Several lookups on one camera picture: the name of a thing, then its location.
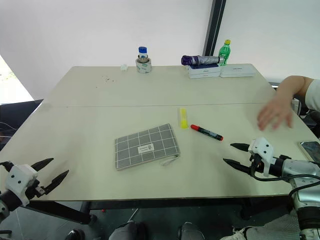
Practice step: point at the smartphone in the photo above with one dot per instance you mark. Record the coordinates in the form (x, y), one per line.
(310, 149)

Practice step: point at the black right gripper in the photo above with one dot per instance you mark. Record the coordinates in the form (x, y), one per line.
(256, 163)

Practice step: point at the dark vertical wall post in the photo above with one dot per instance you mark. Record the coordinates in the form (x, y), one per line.
(215, 27)

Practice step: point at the red black marker pen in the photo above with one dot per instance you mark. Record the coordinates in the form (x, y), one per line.
(207, 132)

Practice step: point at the white shirt sleeve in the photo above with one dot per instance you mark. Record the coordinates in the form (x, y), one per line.
(313, 95)

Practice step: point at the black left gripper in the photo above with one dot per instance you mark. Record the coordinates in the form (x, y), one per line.
(37, 191)

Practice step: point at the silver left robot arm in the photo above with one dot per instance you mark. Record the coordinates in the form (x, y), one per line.
(6, 203)

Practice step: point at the person's bare hand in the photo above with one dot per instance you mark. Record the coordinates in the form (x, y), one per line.
(276, 112)

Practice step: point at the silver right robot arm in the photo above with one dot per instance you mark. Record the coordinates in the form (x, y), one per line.
(300, 175)

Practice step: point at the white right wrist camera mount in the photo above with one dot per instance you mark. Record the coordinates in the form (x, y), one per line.
(262, 148)

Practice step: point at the small white object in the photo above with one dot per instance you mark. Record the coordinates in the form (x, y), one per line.
(124, 67)

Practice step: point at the dark rounded shape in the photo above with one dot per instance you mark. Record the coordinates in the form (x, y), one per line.
(191, 231)
(127, 231)

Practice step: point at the blue capped small bottle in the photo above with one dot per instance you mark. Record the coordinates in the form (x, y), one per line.
(143, 52)

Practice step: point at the flat white box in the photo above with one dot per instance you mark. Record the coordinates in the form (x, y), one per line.
(237, 70)

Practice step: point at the person's bare forearm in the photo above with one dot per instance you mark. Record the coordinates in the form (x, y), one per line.
(291, 86)

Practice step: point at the grey checked pencil pouch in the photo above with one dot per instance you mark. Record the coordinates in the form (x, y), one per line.
(146, 146)

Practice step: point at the grey trouser leg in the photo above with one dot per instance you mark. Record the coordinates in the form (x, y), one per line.
(270, 228)

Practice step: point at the purple grey folded umbrella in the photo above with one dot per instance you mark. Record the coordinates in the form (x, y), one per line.
(200, 60)

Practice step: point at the green plastic bottle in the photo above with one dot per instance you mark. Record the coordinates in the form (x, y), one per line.
(225, 53)

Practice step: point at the white tape roll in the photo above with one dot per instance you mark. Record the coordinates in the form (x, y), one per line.
(143, 65)

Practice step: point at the yellow highlighter pen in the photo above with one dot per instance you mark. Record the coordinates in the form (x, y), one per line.
(183, 120)

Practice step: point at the white box with dark lid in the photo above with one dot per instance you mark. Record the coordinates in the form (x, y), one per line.
(203, 71)

